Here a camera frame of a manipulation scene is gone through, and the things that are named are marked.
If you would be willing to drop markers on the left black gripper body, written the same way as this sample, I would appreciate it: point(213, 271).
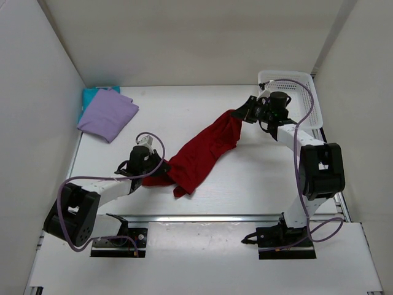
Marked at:
point(158, 164)

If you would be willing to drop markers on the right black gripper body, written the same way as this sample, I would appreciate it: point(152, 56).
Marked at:
point(248, 109)

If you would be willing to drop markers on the red t shirt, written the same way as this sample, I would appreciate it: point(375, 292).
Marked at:
point(195, 160)

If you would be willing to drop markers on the purple t shirt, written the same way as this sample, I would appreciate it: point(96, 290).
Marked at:
point(107, 114)

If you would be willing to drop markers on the teal t shirt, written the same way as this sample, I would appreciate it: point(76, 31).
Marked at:
point(88, 95)

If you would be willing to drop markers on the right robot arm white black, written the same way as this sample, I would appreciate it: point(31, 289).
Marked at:
point(318, 166)

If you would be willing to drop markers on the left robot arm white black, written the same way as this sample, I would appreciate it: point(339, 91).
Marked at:
point(73, 215)

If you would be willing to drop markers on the white plastic basket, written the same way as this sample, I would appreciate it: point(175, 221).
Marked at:
point(301, 100)

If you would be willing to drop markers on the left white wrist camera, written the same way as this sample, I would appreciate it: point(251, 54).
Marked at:
point(146, 142)

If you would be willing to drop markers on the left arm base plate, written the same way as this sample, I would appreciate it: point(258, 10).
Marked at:
point(123, 248)

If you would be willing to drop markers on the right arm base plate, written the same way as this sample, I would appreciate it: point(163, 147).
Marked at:
point(280, 243)

